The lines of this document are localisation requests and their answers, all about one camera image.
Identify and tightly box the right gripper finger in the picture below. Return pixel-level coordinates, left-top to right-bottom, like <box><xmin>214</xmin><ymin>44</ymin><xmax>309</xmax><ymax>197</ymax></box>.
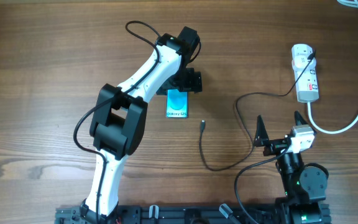
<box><xmin>253</xmin><ymin>115</ymin><xmax>269</xmax><ymax>146</ymax></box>
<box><xmin>293</xmin><ymin>111</ymin><xmax>316</xmax><ymax>134</ymax></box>

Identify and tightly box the Galaxy S25 smartphone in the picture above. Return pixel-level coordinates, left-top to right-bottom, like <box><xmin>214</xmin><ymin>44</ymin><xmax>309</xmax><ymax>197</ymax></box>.
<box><xmin>166</xmin><ymin>90</ymin><xmax>188</xmax><ymax>118</ymax></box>

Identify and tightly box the black USB charging cable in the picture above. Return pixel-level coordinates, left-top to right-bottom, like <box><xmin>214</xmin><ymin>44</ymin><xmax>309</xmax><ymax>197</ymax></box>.
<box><xmin>199</xmin><ymin>49</ymin><xmax>316</xmax><ymax>172</ymax></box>

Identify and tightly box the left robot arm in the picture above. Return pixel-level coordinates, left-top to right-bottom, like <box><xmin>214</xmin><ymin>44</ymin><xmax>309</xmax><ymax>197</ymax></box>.
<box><xmin>77</xmin><ymin>27</ymin><xmax>203</xmax><ymax>223</ymax></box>

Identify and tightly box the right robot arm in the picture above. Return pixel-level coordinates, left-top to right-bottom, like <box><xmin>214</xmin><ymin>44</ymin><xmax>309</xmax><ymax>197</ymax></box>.
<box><xmin>254</xmin><ymin>111</ymin><xmax>332</xmax><ymax>224</ymax></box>

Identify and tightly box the white USB charger plug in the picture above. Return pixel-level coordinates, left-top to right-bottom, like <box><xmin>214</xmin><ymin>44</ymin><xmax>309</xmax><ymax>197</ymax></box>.
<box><xmin>292</xmin><ymin>55</ymin><xmax>316</xmax><ymax>72</ymax></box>

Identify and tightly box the white power strip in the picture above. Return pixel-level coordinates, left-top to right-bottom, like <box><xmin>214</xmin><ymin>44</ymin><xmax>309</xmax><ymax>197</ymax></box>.
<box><xmin>291</xmin><ymin>44</ymin><xmax>319</xmax><ymax>103</ymax></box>

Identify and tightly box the right black camera cable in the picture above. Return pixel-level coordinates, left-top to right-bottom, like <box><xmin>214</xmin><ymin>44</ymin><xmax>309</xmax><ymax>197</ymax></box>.
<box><xmin>234</xmin><ymin>141</ymin><xmax>291</xmax><ymax>224</ymax></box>

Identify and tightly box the black camera cable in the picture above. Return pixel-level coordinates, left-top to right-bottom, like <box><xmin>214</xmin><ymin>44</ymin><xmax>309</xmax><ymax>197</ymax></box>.
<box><xmin>73</xmin><ymin>20</ymin><xmax>163</xmax><ymax>224</ymax></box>
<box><xmin>234</xmin><ymin>141</ymin><xmax>291</xmax><ymax>224</ymax></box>

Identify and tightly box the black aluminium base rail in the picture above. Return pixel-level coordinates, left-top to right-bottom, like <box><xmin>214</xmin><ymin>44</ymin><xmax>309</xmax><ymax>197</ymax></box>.
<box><xmin>54</xmin><ymin>203</ymin><xmax>332</xmax><ymax>224</ymax></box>

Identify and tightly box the left black camera cable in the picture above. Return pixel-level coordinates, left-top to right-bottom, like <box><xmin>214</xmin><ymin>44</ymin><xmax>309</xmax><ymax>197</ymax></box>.
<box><xmin>73</xmin><ymin>20</ymin><xmax>163</xmax><ymax>224</ymax></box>

